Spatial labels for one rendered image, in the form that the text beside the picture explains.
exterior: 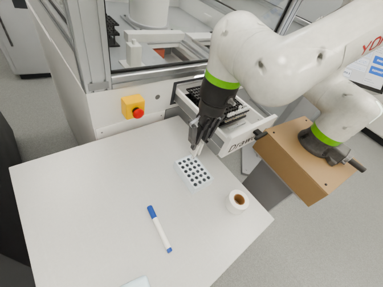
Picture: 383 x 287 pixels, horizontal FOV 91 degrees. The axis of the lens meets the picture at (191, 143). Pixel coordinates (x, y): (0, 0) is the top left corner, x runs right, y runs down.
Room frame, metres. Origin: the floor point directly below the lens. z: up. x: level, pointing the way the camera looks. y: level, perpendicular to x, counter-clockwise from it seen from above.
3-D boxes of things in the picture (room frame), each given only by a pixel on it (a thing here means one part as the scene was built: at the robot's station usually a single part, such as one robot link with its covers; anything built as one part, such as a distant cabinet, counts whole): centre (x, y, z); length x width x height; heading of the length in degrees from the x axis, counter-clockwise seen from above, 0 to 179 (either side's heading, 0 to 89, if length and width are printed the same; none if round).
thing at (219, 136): (0.71, -0.04, 0.86); 0.40 x 0.26 x 0.06; 51
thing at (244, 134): (0.58, -0.20, 0.87); 0.29 x 0.02 x 0.11; 141
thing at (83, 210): (0.27, 0.07, 0.38); 0.62 x 0.58 x 0.76; 141
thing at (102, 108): (1.11, 0.40, 0.87); 1.02 x 0.95 x 0.14; 141
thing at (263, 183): (0.67, -0.49, 0.38); 0.30 x 0.30 x 0.76; 46
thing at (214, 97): (0.44, -0.02, 1.08); 0.12 x 0.09 x 0.06; 49
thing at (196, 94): (0.70, -0.05, 0.87); 0.22 x 0.18 x 0.06; 51
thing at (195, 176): (0.39, -0.04, 0.78); 0.12 x 0.08 x 0.04; 49
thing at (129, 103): (0.51, 0.24, 0.88); 0.07 x 0.05 x 0.07; 141
